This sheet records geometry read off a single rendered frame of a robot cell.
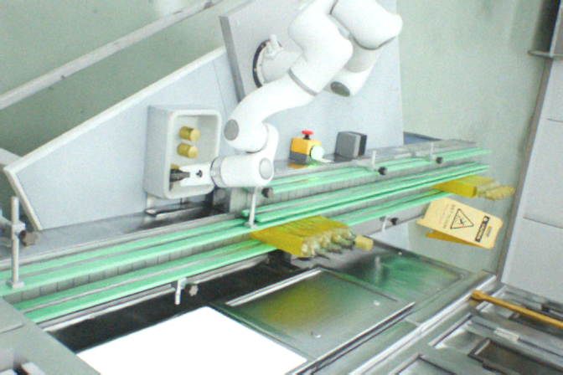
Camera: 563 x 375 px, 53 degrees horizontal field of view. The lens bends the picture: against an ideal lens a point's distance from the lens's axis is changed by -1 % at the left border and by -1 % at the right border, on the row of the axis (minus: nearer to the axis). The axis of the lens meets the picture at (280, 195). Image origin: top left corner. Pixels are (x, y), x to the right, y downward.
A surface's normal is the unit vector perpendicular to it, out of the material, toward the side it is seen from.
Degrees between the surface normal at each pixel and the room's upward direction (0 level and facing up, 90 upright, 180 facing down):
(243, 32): 4
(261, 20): 4
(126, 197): 0
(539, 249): 90
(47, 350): 90
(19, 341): 90
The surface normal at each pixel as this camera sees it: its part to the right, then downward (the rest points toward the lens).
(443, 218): -0.28, -0.33
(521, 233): -0.63, 0.12
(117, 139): 0.77, 0.26
